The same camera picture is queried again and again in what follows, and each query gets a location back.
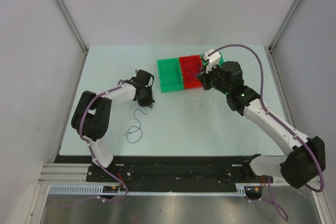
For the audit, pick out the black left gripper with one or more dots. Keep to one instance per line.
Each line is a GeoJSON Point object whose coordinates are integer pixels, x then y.
{"type": "Point", "coordinates": [148, 103]}

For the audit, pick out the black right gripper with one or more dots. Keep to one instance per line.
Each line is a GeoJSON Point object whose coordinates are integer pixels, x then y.
{"type": "Point", "coordinates": [204, 77]}

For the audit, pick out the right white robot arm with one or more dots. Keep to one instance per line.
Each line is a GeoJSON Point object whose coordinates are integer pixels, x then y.
{"type": "Point", "coordinates": [305, 156]}

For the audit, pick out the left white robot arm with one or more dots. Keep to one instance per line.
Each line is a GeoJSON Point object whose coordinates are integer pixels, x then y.
{"type": "Point", "coordinates": [92, 114]}

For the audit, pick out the left green plastic bin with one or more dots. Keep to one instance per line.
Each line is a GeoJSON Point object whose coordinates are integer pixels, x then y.
{"type": "Point", "coordinates": [170, 75]}

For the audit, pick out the green plastic bin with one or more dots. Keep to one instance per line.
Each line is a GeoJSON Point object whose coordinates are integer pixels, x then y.
{"type": "Point", "coordinates": [220, 62]}
{"type": "Point", "coordinates": [170, 75]}

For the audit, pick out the right green plastic bin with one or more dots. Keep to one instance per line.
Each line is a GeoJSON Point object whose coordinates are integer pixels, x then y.
{"type": "Point", "coordinates": [220, 62]}

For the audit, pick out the red plastic bin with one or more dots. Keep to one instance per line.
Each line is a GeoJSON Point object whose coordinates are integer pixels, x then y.
{"type": "Point", "coordinates": [190, 68]}

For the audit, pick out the right aluminium base profile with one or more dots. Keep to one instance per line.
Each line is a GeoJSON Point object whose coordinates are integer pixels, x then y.
{"type": "Point", "coordinates": [296, 180]}

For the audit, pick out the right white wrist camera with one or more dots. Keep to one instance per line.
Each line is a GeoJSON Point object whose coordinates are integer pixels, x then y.
{"type": "Point", "coordinates": [211, 58]}

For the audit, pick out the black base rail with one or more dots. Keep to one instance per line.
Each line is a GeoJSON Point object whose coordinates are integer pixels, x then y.
{"type": "Point", "coordinates": [176, 173]}

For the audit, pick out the slotted grey cable duct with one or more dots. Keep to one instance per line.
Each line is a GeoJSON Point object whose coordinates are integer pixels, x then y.
{"type": "Point", "coordinates": [112, 190]}

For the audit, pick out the right aluminium frame post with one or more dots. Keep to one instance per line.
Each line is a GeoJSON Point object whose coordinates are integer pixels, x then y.
{"type": "Point", "coordinates": [285, 23]}

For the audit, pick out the aluminium frame post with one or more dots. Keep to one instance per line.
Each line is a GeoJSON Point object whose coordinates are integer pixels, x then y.
{"type": "Point", "coordinates": [285, 23]}
{"type": "Point", "coordinates": [61, 5]}

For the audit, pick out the left aluminium frame post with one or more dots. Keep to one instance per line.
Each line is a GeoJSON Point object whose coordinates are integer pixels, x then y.
{"type": "Point", "coordinates": [61, 5]}

